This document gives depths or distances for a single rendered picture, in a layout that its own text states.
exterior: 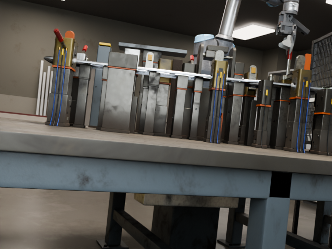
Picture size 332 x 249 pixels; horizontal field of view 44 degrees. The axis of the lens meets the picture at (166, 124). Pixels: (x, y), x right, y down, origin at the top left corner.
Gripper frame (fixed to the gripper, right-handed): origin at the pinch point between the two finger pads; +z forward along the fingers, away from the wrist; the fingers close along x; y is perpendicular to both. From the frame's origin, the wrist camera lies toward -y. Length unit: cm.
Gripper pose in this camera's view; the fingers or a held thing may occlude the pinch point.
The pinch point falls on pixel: (289, 52)
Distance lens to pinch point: 222.5
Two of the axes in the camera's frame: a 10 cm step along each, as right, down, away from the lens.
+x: 0.5, 0.0, -10.0
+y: -9.9, -1.1, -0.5
